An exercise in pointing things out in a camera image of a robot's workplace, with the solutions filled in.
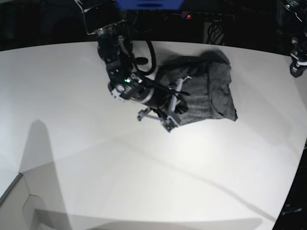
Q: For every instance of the white chair at table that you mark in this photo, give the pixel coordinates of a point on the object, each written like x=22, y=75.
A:
x=20, y=210

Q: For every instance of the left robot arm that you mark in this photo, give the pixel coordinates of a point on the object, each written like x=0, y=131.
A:
x=295, y=11

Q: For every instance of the grey t-shirt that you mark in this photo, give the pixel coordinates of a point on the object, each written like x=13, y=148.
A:
x=208, y=85

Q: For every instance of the black power strip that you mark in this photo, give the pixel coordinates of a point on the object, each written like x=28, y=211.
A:
x=207, y=16

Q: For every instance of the blue box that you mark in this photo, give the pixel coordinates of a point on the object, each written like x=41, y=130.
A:
x=149, y=4

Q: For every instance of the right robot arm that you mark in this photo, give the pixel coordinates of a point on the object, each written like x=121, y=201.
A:
x=109, y=23

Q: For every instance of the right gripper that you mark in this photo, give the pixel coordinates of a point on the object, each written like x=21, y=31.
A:
x=167, y=108

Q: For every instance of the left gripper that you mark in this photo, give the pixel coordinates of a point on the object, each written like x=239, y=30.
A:
x=299, y=57

